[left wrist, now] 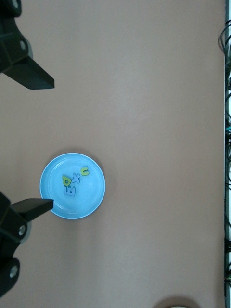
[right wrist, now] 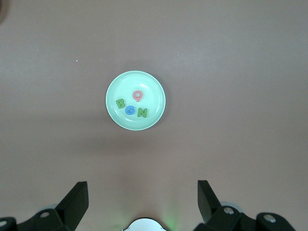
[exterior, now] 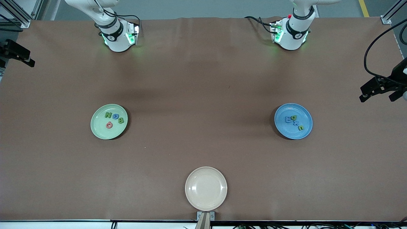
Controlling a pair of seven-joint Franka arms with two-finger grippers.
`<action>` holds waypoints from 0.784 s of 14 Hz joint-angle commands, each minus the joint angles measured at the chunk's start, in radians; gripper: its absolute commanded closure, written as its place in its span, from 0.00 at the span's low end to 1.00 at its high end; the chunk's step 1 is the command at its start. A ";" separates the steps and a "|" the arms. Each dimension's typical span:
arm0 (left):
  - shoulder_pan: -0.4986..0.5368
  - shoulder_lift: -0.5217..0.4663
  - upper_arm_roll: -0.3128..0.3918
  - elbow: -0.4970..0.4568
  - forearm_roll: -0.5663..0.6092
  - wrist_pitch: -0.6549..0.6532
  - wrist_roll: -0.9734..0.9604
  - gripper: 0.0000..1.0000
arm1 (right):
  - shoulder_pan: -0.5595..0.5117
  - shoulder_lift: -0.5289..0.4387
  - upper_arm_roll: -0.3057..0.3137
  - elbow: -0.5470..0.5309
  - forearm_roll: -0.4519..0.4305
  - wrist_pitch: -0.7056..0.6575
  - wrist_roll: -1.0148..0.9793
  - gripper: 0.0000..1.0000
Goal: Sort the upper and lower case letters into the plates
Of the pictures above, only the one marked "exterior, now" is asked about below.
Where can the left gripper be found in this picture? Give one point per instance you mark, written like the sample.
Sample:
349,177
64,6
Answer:
398,76

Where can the blue foam letter E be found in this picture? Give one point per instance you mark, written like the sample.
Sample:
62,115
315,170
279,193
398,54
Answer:
287,119

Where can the blue foam letter G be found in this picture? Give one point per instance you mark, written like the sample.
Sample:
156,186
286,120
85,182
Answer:
113,116

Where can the red foam letter Q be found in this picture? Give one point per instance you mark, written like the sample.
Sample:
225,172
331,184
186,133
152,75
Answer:
107,125

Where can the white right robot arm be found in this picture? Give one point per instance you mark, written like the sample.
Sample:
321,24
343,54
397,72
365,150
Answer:
117,41

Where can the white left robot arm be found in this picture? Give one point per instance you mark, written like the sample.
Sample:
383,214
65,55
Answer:
291,41

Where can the blue plate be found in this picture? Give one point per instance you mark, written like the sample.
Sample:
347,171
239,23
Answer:
302,111

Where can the light green plate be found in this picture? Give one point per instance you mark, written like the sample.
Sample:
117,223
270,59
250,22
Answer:
119,132

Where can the beige plate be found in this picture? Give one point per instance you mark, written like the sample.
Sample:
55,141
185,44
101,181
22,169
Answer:
206,189

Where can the aluminium frame profile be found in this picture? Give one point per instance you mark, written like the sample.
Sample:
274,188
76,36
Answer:
25,21
387,19

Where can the grey metal bracket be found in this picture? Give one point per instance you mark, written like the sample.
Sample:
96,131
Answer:
212,215

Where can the aluminium camera post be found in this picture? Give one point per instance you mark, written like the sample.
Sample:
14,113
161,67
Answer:
203,222

